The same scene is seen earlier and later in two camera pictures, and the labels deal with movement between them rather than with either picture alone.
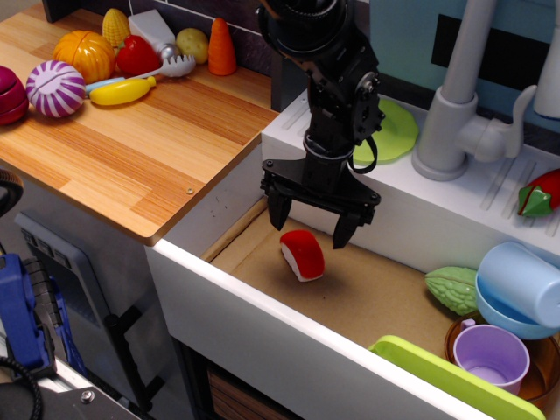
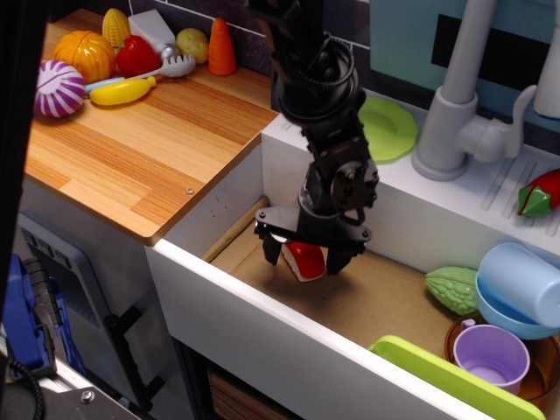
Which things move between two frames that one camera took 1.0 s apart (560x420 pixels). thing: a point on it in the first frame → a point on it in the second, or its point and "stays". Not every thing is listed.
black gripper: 322,181 → 303,223
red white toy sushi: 304,255 stays
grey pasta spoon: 177,68 stays
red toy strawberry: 136,58 stays
